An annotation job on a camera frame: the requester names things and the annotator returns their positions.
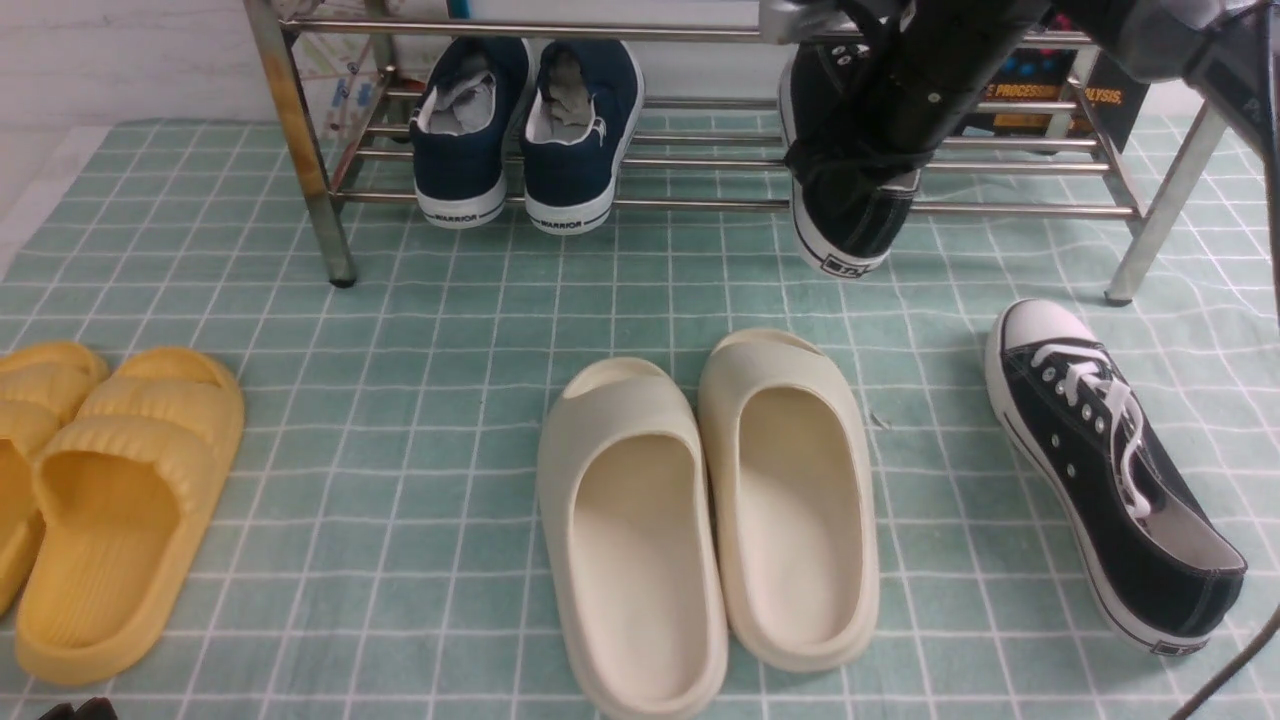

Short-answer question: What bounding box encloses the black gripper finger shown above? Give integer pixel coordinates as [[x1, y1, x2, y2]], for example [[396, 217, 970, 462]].
[[76, 697, 119, 720]]

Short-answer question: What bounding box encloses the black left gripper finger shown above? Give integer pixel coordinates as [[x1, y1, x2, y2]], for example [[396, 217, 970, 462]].
[[38, 703, 76, 720]]

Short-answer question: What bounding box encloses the black canvas sneaker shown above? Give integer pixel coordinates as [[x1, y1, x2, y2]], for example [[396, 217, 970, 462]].
[[984, 299, 1248, 656], [780, 44, 922, 281]]

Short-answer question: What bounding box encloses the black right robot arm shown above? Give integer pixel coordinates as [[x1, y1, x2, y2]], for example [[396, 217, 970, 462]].
[[136, 1, 1277, 719]]

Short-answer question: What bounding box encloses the steel shoe rack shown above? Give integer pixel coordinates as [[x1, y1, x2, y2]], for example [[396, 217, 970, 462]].
[[244, 1, 1277, 288]]

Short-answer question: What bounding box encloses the right yellow rubber slide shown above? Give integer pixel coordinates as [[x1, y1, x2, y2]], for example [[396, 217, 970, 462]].
[[15, 347, 246, 685]]

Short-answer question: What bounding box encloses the yellow rubber slide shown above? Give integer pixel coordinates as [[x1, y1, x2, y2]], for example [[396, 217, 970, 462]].
[[15, 347, 246, 685], [1, 341, 109, 612]]

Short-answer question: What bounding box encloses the green checkered floor cloth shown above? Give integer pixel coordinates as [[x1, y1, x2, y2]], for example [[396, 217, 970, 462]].
[[3, 122, 1277, 719]]

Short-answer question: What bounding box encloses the left yellow rubber slide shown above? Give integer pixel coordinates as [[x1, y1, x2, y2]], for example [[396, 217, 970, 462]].
[[1, 341, 109, 612]]

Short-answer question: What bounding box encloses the left cream foam slide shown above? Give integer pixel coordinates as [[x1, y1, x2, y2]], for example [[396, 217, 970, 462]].
[[536, 357, 730, 719]]

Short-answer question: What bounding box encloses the cream foam slide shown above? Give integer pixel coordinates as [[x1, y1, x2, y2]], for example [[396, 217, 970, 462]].
[[696, 327, 881, 673], [536, 357, 730, 719]]

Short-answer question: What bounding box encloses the left navy canvas sneaker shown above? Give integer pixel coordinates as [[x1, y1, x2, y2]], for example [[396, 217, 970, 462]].
[[408, 37, 535, 229]]

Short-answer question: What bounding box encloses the navy canvas sneaker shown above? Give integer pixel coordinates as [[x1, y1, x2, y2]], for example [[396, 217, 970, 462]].
[[408, 37, 535, 229], [518, 38, 645, 236]]

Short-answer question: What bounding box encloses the colourful patterned paper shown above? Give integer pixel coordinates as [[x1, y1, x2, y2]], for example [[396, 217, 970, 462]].
[[291, 31, 397, 141]]

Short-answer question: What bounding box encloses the right cream foam slide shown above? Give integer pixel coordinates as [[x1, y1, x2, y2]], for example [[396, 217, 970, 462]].
[[696, 327, 881, 673]]

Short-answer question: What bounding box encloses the right navy canvas sneaker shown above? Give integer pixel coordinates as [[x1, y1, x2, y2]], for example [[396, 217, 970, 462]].
[[518, 38, 645, 236]]

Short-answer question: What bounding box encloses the dark image processing book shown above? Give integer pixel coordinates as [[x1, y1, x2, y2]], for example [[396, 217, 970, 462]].
[[952, 47, 1149, 150]]

